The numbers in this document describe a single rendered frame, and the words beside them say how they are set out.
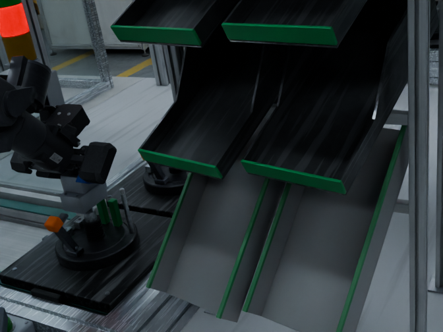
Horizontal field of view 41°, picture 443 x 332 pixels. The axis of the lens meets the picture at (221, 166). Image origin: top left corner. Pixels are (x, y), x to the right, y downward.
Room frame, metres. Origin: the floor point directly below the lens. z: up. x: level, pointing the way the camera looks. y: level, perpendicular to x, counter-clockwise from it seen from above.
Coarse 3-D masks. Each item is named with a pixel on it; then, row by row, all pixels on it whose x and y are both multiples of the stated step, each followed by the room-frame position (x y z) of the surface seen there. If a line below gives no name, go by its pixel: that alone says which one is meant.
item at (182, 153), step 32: (224, 32) 0.85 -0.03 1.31; (192, 64) 0.80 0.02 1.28; (224, 64) 0.83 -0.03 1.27; (256, 64) 0.80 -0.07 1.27; (192, 96) 0.79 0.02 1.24; (224, 96) 0.77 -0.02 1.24; (256, 96) 0.69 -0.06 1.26; (160, 128) 0.74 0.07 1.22; (192, 128) 0.73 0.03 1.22; (224, 128) 0.71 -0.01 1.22; (160, 160) 0.69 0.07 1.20; (192, 160) 0.68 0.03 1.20; (224, 160) 0.64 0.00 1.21
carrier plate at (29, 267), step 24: (144, 216) 0.96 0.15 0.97; (48, 240) 0.93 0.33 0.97; (144, 240) 0.88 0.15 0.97; (24, 264) 0.86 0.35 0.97; (48, 264) 0.85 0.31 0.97; (120, 264) 0.82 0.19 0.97; (144, 264) 0.81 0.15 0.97; (24, 288) 0.82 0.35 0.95; (48, 288) 0.79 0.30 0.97; (72, 288) 0.77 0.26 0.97; (96, 288) 0.76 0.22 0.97; (120, 288) 0.75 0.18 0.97
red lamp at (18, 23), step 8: (0, 8) 1.07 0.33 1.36; (8, 8) 1.06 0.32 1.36; (16, 8) 1.07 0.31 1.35; (0, 16) 1.06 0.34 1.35; (8, 16) 1.06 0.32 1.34; (16, 16) 1.07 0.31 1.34; (24, 16) 1.08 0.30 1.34; (0, 24) 1.07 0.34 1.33; (8, 24) 1.06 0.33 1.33; (16, 24) 1.06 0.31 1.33; (24, 24) 1.08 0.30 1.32; (0, 32) 1.07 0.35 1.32; (8, 32) 1.06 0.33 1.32; (16, 32) 1.06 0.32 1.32; (24, 32) 1.07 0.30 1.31
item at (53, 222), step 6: (54, 216) 0.82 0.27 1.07; (60, 216) 0.84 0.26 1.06; (66, 216) 0.83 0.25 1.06; (48, 222) 0.81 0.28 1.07; (54, 222) 0.81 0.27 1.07; (60, 222) 0.82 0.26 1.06; (48, 228) 0.81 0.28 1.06; (54, 228) 0.81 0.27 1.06; (60, 228) 0.82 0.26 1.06; (60, 234) 0.82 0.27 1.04; (66, 234) 0.83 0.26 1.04; (66, 240) 0.82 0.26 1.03; (72, 240) 0.83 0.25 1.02; (66, 246) 0.83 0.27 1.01; (72, 246) 0.83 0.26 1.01
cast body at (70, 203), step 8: (64, 176) 0.87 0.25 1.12; (72, 176) 0.87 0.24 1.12; (64, 184) 0.88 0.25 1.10; (72, 184) 0.87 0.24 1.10; (80, 184) 0.86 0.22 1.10; (88, 184) 0.87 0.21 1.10; (96, 184) 0.88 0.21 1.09; (104, 184) 0.90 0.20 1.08; (64, 192) 0.87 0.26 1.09; (72, 192) 0.87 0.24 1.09; (80, 192) 0.86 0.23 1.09; (88, 192) 0.86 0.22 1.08; (96, 192) 0.88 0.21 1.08; (104, 192) 0.89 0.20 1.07; (64, 200) 0.86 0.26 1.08; (72, 200) 0.85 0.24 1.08; (80, 200) 0.85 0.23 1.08; (88, 200) 0.86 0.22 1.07; (96, 200) 0.87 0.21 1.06; (64, 208) 0.87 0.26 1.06; (72, 208) 0.86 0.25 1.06; (80, 208) 0.85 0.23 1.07; (88, 208) 0.86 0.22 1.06
